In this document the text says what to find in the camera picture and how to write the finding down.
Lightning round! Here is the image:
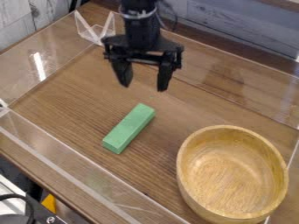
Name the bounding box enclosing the black cable bottom left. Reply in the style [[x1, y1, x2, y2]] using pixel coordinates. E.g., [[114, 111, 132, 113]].
[[0, 193, 36, 224]]

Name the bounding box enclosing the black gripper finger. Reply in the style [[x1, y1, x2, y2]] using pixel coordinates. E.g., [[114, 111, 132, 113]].
[[156, 61, 174, 92], [111, 59, 134, 88]]

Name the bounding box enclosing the brown wooden bowl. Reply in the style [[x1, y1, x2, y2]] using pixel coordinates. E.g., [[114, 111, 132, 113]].
[[176, 125, 289, 224]]

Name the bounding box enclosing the green rectangular block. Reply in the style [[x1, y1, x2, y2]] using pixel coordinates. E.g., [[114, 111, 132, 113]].
[[102, 103, 155, 154]]

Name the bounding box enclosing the yellow and black equipment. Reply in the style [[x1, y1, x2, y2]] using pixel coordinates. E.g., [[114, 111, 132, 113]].
[[24, 185, 68, 224]]

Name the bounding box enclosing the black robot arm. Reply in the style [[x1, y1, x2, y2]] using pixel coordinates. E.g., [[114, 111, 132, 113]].
[[102, 0, 184, 92]]

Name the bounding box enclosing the clear acrylic corner bracket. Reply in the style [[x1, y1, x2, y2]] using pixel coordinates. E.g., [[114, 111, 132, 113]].
[[74, 11, 116, 46]]

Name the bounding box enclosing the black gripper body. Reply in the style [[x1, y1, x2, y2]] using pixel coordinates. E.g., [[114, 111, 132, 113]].
[[102, 14, 183, 70]]

